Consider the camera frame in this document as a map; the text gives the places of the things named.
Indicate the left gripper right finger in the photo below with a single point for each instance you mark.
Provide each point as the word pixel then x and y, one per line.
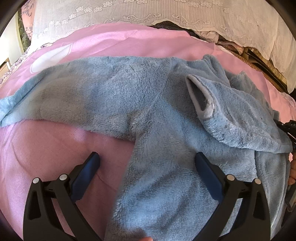
pixel 252 221

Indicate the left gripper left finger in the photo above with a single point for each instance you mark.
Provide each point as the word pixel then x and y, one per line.
pixel 40 221

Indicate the blue fleece garment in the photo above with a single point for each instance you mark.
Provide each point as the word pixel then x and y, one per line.
pixel 171 109

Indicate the clothes under lace cover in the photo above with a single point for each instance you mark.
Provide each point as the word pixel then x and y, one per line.
pixel 208 36

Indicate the person's right hand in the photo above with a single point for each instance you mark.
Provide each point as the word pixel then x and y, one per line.
pixel 292 175

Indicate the pink bed sheet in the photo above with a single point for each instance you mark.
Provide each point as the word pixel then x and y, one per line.
pixel 45 149

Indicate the white lace cover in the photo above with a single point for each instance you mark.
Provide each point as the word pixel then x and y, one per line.
pixel 247 23

